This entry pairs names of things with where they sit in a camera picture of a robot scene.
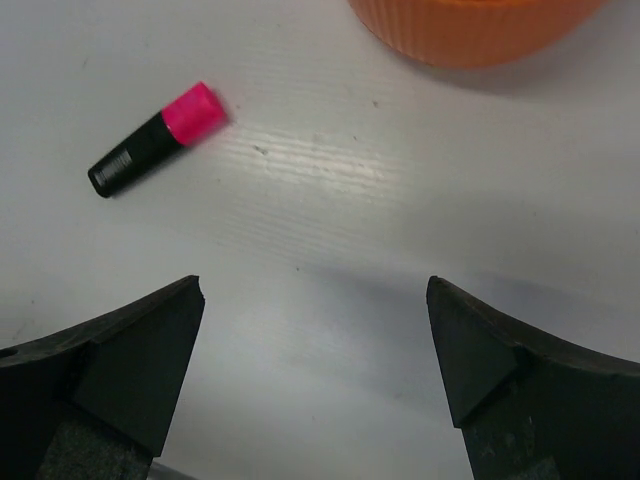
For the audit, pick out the orange round compartment organizer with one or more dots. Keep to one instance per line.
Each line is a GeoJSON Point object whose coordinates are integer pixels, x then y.
{"type": "Point", "coordinates": [471, 34]}

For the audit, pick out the pink black highlighter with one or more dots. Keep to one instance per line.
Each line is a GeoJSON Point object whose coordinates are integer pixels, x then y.
{"type": "Point", "coordinates": [192, 117]}

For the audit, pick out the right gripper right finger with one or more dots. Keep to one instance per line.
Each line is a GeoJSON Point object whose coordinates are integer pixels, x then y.
{"type": "Point", "coordinates": [529, 404]}

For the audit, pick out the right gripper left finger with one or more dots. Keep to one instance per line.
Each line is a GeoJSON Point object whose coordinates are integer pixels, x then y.
{"type": "Point", "coordinates": [96, 400]}

